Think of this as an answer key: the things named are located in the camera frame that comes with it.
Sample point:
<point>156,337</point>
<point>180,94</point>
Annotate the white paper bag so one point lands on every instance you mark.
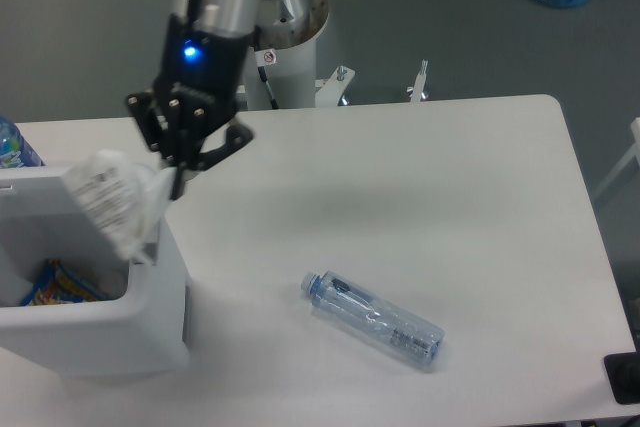
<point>124,200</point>

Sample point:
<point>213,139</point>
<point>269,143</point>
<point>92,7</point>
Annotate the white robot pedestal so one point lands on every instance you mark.
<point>280,70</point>

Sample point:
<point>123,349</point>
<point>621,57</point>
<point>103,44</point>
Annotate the black device at table edge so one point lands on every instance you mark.
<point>622,370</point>

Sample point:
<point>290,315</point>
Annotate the blue labelled bottle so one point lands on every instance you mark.
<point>16,152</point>

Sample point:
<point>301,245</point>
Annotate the white frame at right edge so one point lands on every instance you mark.
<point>621,173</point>

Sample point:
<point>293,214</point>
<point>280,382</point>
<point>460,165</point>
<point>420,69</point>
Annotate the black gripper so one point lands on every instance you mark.
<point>191,98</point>

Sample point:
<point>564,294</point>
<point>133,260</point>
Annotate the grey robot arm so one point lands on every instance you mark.
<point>229,18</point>

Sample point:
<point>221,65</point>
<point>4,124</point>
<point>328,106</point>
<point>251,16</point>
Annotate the white trash can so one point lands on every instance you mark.
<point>144,329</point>

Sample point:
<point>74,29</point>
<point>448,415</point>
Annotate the colourful snack wrapper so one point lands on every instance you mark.
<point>58,284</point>

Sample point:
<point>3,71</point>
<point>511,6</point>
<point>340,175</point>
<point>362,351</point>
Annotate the clear plastic water bottle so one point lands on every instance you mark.
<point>373,320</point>

